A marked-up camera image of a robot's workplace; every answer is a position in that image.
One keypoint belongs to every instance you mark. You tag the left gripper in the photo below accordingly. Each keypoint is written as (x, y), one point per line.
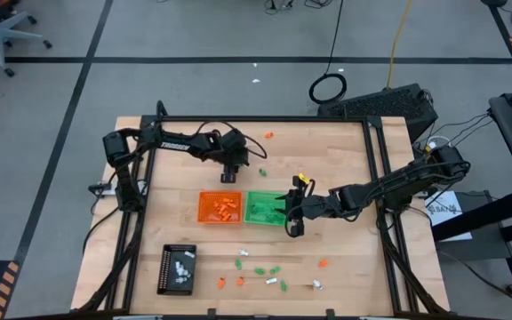
(234, 149)

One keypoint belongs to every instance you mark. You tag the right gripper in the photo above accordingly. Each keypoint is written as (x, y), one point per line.
(311, 208)

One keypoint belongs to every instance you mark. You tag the green monster figure toy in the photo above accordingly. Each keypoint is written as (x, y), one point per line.
(238, 264)
(278, 218)
(259, 270)
(266, 217)
(284, 285)
(262, 172)
(275, 269)
(256, 207)

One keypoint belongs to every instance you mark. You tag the green plastic basket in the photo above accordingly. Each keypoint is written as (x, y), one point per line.
(251, 197)

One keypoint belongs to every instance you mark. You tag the white skeleton figure toy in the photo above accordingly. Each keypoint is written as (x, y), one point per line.
(189, 254)
(178, 266)
(317, 284)
(186, 272)
(180, 281)
(271, 281)
(243, 252)

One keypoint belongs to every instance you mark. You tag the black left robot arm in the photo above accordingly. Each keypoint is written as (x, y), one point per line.
(180, 146)

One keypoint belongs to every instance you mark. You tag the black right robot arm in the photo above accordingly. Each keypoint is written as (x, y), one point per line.
(394, 186)

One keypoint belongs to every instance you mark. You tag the orange plastic basket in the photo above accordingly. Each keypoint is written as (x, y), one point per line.
(205, 197)

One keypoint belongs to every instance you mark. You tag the black plastic basket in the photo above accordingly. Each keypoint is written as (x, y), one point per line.
(167, 284)

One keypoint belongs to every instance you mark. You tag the black computer case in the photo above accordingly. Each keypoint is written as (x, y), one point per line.
(380, 106)

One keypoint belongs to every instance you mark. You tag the white printed paper sheet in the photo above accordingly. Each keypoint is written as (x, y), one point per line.
(453, 224)

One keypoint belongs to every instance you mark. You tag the black frame bracket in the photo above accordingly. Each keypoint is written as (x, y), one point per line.
(212, 314)
(327, 314)

